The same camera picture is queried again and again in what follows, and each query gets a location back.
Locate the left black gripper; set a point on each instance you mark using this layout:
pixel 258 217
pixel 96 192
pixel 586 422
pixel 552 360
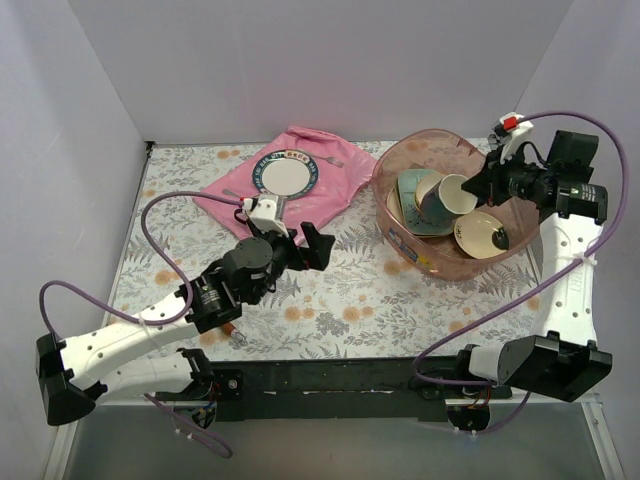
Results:
pixel 301 250

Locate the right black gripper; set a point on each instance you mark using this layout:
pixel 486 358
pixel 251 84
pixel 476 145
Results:
pixel 494 176

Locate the dark green mug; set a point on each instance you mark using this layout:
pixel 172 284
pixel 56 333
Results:
pixel 446 201

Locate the cream plate black brushstroke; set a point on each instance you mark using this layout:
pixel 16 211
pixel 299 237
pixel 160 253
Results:
pixel 481 236

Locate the mint divided rectangular tray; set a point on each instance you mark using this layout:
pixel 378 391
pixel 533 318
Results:
pixel 425 227

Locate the cream bowl pink rim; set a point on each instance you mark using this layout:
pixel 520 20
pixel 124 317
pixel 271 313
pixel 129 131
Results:
pixel 427 182

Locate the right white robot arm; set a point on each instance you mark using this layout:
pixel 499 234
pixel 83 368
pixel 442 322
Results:
pixel 560 358

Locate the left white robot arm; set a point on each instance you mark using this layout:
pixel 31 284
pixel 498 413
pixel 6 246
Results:
pixel 77 373

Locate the pink transparent plastic bin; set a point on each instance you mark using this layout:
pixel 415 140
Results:
pixel 448 153

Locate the green rimmed white plate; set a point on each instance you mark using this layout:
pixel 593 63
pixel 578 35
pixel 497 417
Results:
pixel 288 173

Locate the cream mug black rim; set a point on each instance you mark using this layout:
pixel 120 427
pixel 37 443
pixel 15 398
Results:
pixel 241 217

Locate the pink satin cloth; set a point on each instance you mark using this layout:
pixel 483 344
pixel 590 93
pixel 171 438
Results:
pixel 335 189

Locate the silver fork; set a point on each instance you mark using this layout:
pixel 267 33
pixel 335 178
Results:
pixel 329 159

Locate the silver spoon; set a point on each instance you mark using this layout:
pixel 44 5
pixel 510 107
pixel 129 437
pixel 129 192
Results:
pixel 228 192

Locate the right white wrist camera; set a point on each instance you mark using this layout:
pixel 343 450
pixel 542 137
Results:
pixel 510 132

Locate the wooden handled metal scraper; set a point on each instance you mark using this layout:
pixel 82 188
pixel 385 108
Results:
pixel 231 331

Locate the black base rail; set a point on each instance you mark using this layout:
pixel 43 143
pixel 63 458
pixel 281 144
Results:
pixel 334 389

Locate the aluminium frame rail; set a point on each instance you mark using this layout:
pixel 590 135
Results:
pixel 518 438

